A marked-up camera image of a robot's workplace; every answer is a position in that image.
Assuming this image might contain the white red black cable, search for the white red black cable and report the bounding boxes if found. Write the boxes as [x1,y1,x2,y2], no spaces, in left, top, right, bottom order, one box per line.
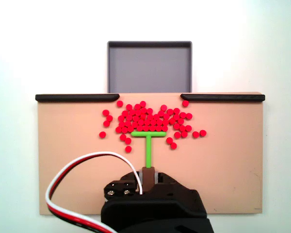
[45,151,144,233]

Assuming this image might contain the tan rectangular board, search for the tan rectangular board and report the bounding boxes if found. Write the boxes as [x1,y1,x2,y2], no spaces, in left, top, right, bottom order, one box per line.
[35,91,264,216]

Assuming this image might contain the black edge rail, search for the black edge rail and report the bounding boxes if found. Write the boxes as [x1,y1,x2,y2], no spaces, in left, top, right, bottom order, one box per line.
[35,94,120,102]
[180,93,266,102]

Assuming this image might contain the grey square tray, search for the grey square tray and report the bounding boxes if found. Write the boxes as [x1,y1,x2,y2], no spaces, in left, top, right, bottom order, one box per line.
[107,40,193,94]

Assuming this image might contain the green T pusher brown base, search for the green T pusher brown base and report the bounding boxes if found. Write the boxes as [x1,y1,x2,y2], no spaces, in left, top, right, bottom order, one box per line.
[130,131,167,192]

